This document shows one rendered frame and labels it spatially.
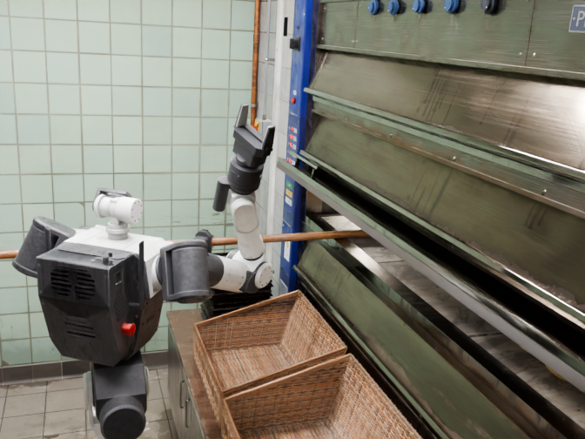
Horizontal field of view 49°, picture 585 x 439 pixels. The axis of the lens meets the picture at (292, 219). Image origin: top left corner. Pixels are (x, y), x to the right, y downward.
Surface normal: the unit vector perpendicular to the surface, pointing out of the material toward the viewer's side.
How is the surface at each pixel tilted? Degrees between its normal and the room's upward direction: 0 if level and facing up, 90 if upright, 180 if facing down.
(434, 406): 70
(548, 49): 88
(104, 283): 90
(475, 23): 90
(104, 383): 45
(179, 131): 90
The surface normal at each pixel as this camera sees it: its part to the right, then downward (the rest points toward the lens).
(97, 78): 0.31, 0.29
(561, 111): -0.86, -0.31
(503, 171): -0.95, 0.04
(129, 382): 0.27, -0.48
